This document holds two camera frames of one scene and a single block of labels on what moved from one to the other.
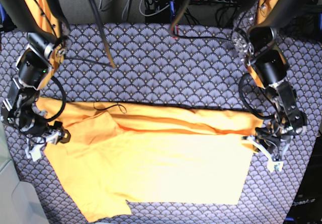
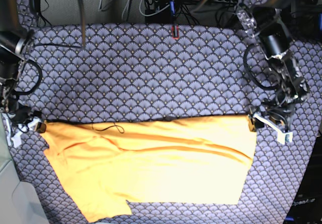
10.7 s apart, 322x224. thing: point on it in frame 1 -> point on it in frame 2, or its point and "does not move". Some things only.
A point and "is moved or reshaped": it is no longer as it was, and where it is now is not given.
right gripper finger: (61, 136) -> (36, 124)
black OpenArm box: (307, 207) does not move
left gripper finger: (252, 139) -> (254, 124)
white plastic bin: (20, 202) does not move
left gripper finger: (271, 165) -> (280, 135)
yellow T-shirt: (112, 153) is moved or reshaped
